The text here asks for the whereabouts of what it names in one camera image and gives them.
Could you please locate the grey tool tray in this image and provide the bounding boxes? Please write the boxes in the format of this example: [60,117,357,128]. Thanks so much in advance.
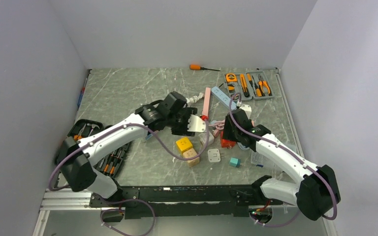
[224,70,275,101]

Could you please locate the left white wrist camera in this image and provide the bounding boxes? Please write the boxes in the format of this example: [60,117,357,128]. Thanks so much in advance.
[188,115,208,133]

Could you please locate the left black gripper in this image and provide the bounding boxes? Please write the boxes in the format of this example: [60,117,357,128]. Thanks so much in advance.
[167,108,197,136]

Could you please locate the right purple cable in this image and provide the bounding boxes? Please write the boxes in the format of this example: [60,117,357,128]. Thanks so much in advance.
[228,93,338,228]

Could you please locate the black tool case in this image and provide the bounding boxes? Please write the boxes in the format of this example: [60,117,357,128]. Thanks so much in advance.
[67,119,131,177]

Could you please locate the orange pliers in case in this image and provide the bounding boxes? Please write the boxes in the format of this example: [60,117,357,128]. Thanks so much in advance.
[73,125,86,141]

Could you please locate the teal cube plug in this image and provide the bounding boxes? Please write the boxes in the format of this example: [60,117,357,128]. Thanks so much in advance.
[229,157,242,168]

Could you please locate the red cube adapter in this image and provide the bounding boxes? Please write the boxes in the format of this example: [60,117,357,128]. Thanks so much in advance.
[220,139,237,149]

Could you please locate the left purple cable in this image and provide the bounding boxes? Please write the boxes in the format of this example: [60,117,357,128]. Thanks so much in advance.
[47,118,211,236]

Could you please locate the clear screw box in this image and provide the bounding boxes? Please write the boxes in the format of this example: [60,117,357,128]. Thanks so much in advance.
[250,143,298,172]

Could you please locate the small white plug adapter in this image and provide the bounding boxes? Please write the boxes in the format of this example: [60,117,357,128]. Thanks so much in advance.
[207,148,222,163]

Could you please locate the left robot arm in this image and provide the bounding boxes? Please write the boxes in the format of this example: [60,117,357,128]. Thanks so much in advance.
[52,91,207,207]

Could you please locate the orange handled screwdriver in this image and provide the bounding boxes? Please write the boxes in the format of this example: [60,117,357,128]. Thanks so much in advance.
[189,64,220,72]

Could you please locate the pink coiled cable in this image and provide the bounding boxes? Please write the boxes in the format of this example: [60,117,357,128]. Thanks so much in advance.
[208,119,226,138]

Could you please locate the white power strip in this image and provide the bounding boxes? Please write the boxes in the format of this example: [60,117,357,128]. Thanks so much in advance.
[145,92,205,141]

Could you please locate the yellow cube adapter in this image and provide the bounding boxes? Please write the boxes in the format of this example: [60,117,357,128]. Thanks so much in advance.
[175,137,193,154]

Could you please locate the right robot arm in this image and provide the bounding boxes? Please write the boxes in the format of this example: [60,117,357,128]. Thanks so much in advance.
[223,108,341,221]

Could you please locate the pink power strip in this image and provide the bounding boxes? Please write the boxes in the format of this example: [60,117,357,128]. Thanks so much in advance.
[201,87,211,121]

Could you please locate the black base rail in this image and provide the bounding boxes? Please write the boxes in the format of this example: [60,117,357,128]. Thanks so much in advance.
[89,185,283,219]

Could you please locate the red blue pen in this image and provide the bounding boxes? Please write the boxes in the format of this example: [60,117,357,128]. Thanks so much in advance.
[77,77,88,108]

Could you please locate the light blue power strip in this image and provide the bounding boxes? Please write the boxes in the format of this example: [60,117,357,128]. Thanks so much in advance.
[211,87,237,111]

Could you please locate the purple cable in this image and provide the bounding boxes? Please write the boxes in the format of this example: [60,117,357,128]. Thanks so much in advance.
[47,118,211,236]
[228,93,338,228]

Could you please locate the white cube adapter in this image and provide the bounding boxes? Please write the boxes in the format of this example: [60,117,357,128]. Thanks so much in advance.
[198,131,215,146]

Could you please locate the beige cube adapter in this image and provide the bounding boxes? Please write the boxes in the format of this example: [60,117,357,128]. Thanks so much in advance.
[182,148,200,168]

